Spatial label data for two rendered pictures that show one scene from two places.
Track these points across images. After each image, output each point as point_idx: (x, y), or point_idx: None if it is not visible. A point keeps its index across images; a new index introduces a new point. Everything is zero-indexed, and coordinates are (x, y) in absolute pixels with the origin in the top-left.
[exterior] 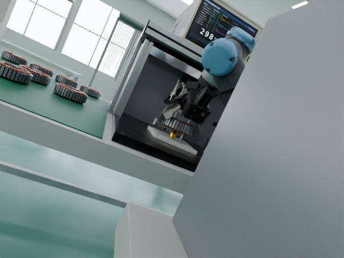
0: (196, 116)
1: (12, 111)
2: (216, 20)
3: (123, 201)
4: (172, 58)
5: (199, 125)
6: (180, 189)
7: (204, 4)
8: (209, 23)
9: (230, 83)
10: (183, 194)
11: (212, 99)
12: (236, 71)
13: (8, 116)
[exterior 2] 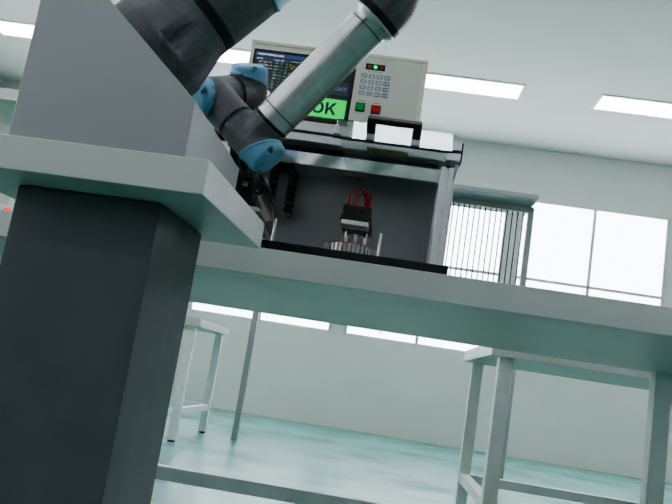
0: (239, 191)
1: (4, 213)
2: (284, 72)
3: (280, 486)
4: (225, 144)
5: (261, 209)
6: (198, 259)
7: (259, 60)
8: (273, 80)
9: (218, 117)
10: (203, 266)
11: (340, 195)
12: (219, 102)
13: (1, 219)
